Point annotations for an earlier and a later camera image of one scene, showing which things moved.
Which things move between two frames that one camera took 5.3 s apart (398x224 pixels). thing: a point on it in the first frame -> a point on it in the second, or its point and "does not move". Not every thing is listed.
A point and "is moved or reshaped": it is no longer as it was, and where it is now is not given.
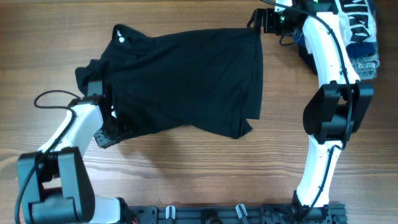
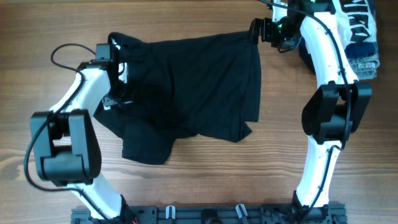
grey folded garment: (366, 66) does not move
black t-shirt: (209, 80) is moved or reshaped
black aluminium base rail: (236, 214) does not move
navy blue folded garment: (354, 50) does not move
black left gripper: (104, 142) -> (130, 98)
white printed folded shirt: (357, 20) does not move
